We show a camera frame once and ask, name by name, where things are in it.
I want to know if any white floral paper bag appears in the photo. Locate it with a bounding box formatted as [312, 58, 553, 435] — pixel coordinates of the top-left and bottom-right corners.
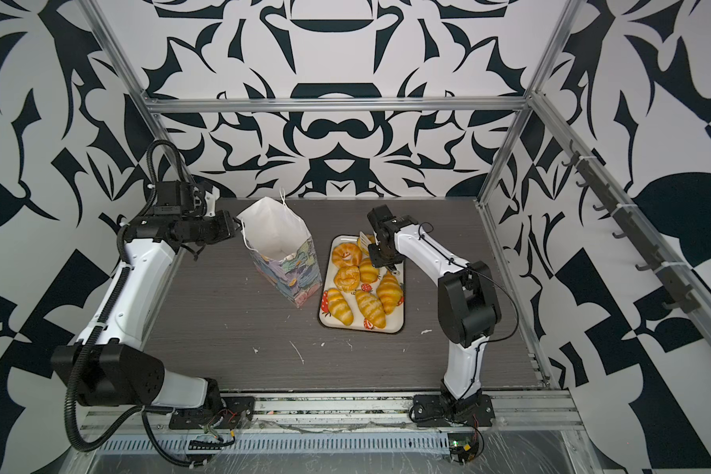
[238, 197, 323, 308]

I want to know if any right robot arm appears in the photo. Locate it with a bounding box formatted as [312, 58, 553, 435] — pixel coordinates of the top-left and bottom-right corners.
[367, 205, 502, 415]

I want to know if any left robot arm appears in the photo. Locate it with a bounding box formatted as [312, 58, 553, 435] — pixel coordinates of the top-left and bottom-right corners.
[51, 181, 237, 413]

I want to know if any round bread middle left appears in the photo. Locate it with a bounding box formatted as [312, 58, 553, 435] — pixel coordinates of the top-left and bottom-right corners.
[333, 266, 361, 293]

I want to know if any small croissant middle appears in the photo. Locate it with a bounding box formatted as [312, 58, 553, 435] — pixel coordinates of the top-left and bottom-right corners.
[359, 258, 380, 284]

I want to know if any white strawberry tray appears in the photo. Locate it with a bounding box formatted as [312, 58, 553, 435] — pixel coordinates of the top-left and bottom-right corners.
[318, 235, 405, 334]

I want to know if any small circuit board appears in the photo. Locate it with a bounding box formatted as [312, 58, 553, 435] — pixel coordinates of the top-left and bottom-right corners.
[448, 433, 485, 464]

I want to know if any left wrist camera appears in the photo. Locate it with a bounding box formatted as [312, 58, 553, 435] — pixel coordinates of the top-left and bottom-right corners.
[201, 186, 220, 218]

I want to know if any ring-shaped bread top left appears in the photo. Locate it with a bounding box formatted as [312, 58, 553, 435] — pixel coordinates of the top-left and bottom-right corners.
[331, 242, 363, 269]

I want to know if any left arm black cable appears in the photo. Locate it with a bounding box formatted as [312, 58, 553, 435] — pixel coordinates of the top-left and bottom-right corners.
[63, 140, 238, 469]

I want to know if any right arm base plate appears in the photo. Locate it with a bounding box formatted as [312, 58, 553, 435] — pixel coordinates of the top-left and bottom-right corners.
[408, 392, 496, 428]

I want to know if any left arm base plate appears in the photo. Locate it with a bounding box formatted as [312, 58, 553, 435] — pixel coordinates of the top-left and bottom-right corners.
[169, 395, 256, 431]

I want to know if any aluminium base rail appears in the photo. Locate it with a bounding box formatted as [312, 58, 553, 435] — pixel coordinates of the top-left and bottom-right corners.
[76, 390, 582, 434]

